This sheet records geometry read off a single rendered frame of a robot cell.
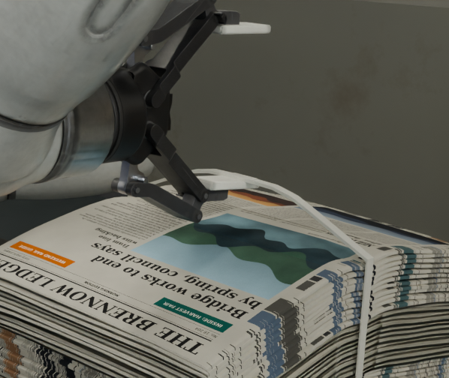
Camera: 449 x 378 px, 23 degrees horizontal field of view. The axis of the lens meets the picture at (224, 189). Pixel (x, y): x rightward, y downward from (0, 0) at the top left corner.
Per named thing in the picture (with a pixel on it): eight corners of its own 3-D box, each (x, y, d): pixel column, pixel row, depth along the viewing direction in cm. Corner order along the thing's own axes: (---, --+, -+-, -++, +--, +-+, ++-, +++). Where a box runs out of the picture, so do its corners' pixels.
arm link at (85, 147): (-16, 172, 85) (43, 164, 89) (62, 195, 79) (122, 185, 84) (-14, 55, 83) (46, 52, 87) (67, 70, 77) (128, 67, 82)
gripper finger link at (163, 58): (123, 106, 91) (116, 94, 90) (195, 16, 96) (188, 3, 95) (157, 112, 89) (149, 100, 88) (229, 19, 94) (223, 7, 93)
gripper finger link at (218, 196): (192, 189, 96) (188, 222, 96) (229, 187, 100) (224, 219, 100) (180, 185, 97) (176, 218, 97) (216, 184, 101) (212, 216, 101)
